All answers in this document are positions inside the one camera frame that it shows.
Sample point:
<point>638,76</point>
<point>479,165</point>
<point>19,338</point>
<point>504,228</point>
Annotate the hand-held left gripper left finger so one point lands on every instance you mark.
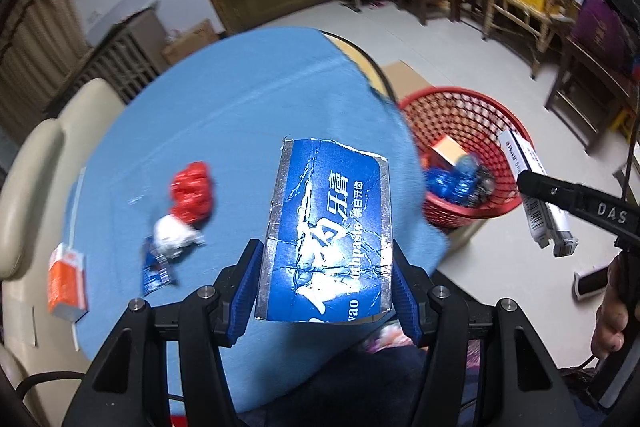
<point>245,302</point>

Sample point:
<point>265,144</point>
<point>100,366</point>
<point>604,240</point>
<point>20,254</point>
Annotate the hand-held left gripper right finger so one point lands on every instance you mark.
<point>407,307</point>

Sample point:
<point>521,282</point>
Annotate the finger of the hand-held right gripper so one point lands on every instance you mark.
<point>550,192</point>

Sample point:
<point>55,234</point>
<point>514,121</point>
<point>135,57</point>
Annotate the white medicine box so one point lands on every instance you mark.
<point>530,162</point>

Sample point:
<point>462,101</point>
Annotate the black plastic bag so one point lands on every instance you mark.
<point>485,192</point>

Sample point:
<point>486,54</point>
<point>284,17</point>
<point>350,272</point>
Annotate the white paper ball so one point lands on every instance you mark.
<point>175,234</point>

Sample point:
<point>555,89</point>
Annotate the blue plastic bag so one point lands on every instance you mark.
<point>450,182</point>

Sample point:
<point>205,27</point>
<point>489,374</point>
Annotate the blue toothpaste box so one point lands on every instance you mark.
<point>325,227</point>

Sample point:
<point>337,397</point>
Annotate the orange white small box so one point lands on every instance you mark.
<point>447,149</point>

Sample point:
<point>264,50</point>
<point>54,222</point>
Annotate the red plastic bag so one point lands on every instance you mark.
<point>192,192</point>

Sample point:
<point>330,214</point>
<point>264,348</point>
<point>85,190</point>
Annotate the red plastic basket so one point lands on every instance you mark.
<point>450,117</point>

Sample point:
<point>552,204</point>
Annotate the person's right hand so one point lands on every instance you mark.
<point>612,312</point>

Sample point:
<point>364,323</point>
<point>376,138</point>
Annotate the black white slipper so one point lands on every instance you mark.
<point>590,287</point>

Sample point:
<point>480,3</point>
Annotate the person's dark clothing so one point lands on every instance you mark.
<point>360,387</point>

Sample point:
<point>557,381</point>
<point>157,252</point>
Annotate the blue white small packet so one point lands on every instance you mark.
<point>157,269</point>

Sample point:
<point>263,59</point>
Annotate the small yellow stool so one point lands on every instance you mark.
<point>625,119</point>

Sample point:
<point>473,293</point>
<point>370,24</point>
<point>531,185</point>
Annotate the dark wooden stool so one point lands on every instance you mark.
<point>600,77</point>

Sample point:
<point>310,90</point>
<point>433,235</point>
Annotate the purple bag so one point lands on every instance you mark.
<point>600,32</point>

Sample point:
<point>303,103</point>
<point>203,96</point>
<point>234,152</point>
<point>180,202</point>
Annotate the orange white carton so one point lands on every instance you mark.
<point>65,277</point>

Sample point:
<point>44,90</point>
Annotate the flat cardboard sheet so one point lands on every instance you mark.
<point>405,82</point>

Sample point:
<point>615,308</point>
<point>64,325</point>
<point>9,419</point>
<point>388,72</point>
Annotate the long white straw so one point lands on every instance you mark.
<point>76,207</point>

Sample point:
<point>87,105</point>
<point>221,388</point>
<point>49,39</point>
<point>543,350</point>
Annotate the wicker chair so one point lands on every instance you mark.
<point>505,2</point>

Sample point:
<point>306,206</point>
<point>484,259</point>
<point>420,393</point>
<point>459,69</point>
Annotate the blue tablecloth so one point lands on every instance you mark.
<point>225,107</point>

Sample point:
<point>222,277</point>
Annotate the round wooden table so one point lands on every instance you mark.
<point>372,72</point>

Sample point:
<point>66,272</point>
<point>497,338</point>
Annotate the beige leather sofa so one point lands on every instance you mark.
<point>30,187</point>

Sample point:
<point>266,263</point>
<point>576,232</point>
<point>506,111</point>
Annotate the brown cardboard box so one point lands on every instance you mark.
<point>192,42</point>

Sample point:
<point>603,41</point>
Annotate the wooden crib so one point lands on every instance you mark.
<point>120,57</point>

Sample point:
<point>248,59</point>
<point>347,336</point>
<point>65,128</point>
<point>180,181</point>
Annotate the beige curtain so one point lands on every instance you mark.
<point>35,32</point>

